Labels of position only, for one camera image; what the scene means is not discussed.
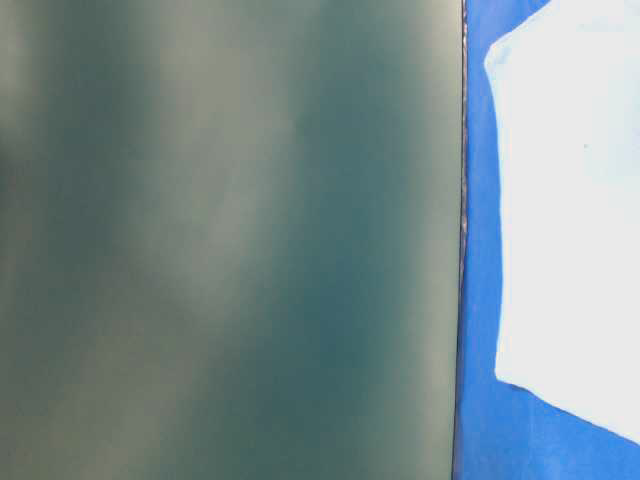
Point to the light blue towel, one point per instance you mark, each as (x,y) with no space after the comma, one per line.
(565,86)

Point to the dark blue table cloth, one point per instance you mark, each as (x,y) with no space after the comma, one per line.
(503,432)

